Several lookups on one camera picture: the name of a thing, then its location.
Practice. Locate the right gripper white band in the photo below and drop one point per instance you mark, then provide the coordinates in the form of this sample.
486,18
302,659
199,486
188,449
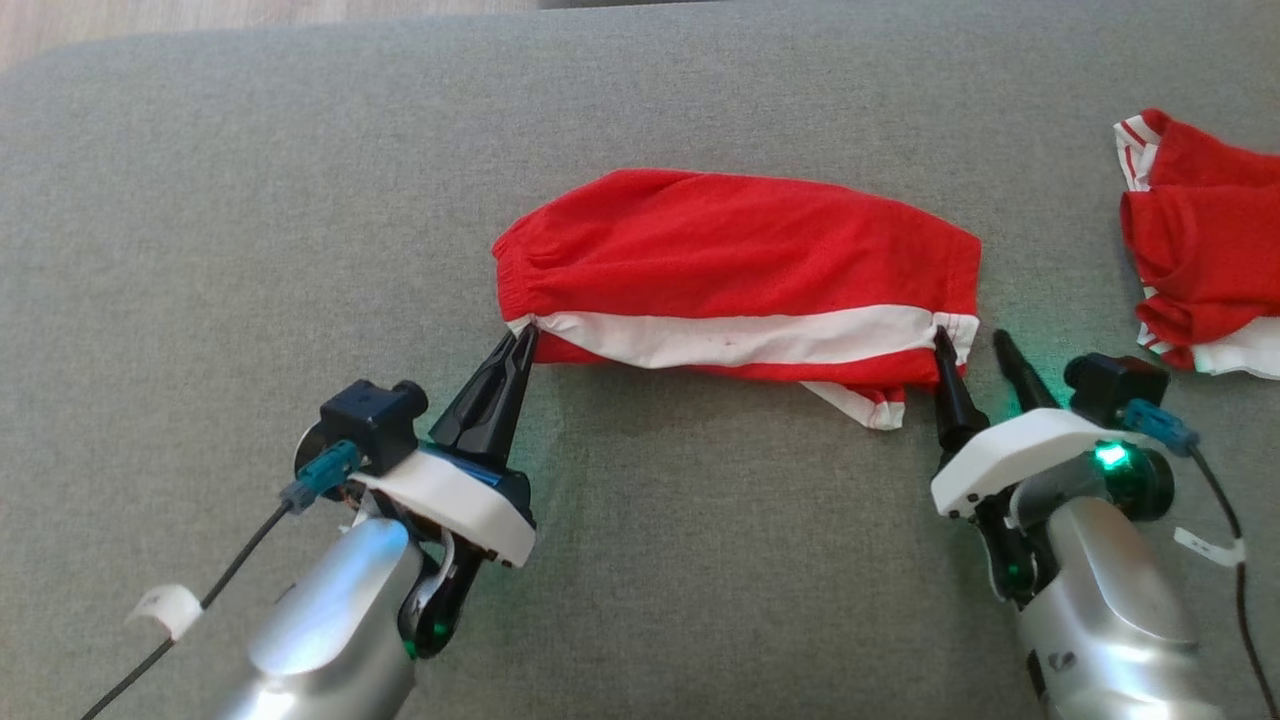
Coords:
1010,450

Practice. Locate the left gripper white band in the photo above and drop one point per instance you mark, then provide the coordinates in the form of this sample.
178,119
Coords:
460,500

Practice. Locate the red and white sports shirt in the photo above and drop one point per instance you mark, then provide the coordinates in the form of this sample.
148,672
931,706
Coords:
1210,260

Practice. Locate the red shorts with white stripe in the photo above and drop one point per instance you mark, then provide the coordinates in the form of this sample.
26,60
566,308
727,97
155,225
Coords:
740,250

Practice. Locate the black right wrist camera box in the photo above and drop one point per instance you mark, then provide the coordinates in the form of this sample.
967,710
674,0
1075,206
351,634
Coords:
1115,385

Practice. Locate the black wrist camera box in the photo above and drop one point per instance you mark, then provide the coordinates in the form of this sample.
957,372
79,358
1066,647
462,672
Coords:
1115,385
365,420

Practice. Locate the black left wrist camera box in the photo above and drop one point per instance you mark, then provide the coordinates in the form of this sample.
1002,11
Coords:
365,420

